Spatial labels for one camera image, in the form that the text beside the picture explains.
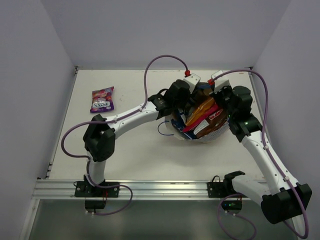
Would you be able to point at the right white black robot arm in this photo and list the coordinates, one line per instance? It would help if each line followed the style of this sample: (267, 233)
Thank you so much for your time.
(283, 197)

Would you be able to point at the blue white snack packet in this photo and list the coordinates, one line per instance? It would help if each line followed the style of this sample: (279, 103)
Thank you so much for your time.
(178, 121)

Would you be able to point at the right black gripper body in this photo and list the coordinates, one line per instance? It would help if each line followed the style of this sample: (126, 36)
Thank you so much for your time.
(222, 97)

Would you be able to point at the blue Doritos chip bag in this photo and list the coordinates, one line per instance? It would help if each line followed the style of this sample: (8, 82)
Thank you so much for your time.
(192, 102)

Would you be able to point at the orange snack packet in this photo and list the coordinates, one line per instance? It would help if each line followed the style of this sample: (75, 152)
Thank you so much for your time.
(200, 110)

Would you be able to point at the blue checkered paper bag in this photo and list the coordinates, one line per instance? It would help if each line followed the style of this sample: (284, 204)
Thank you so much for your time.
(166, 129)

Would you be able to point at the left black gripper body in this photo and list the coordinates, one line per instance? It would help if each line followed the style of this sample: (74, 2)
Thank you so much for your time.
(187, 105)

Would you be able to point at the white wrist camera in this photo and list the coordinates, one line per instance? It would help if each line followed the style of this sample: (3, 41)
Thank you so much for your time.
(192, 81)
(217, 84)

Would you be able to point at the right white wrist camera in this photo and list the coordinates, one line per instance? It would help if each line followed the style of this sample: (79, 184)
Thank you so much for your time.
(217, 84)

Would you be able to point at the aluminium mounting rail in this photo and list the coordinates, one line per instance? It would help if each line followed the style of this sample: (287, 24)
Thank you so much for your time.
(142, 190)

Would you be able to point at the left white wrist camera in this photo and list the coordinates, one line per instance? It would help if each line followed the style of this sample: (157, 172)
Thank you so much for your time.
(192, 81)

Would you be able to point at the pink snack packet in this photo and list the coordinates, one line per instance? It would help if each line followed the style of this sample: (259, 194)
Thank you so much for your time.
(212, 110)

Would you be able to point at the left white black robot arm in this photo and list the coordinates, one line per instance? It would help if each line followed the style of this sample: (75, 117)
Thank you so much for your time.
(100, 136)

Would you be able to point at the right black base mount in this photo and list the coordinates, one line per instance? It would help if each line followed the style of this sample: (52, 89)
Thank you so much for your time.
(217, 188)

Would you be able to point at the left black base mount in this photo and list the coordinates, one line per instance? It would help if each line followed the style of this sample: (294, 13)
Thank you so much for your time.
(107, 189)

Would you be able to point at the purple Fox's candy bag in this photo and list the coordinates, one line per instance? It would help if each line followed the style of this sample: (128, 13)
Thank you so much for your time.
(102, 101)

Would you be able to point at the brown chocolate snack packet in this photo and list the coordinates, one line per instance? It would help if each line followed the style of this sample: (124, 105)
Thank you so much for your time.
(212, 123)

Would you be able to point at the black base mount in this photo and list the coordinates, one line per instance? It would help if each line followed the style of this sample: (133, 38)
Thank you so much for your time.
(217, 188)
(107, 189)

